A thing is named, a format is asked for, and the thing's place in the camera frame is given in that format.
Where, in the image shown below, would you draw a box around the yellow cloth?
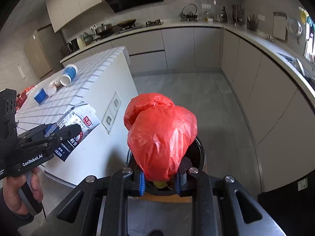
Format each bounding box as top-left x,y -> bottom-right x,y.
152,181 -> 168,189

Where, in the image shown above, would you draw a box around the blue milk carton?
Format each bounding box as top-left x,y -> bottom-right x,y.
52,101 -> 100,162

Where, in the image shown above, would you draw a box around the blue and white bowl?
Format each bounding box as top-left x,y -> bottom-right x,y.
34,88 -> 48,104

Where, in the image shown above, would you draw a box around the red plastic bag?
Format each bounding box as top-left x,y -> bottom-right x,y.
123,93 -> 197,182

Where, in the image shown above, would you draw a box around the blue patterned paper cup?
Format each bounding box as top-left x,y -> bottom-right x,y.
60,64 -> 78,86

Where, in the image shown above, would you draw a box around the white paper towel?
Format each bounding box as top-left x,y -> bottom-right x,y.
54,79 -> 62,88

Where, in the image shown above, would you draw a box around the black trash bucket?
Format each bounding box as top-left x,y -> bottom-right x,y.
126,136 -> 206,197

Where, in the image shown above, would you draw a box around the lower kitchen cabinets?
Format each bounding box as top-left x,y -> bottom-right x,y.
62,24 -> 314,195

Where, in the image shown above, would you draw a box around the steel kitchen sink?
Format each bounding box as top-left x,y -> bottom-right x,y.
278,52 -> 314,88

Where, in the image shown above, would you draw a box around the person's left hand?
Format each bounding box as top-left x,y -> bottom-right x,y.
3,167 -> 43,215

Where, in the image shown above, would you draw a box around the beige refrigerator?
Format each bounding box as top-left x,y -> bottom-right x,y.
24,24 -> 66,81

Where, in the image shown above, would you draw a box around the black microwave oven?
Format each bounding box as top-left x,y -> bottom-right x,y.
61,38 -> 80,56

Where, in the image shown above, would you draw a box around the cream electric kettle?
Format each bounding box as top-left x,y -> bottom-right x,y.
77,36 -> 86,50

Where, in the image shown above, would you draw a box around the grey lidded cooking pot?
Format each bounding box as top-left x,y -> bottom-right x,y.
95,23 -> 113,36

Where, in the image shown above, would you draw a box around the black wok pan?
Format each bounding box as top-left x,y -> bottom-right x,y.
116,19 -> 136,28

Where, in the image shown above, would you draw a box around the black gas stove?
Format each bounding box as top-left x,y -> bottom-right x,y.
117,19 -> 164,33

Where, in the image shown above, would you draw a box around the dark glass bottle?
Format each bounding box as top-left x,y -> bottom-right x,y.
220,7 -> 228,22

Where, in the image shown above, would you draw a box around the black utensil holder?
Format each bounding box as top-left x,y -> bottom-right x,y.
247,14 -> 258,31

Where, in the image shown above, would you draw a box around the white cutting board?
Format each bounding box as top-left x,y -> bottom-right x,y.
272,12 -> 287,41

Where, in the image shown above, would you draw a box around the round metal strainer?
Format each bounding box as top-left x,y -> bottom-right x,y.
286,17 -> 303,44

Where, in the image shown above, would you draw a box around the kettle with round handle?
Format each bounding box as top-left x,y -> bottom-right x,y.
179,3 -> 198,22

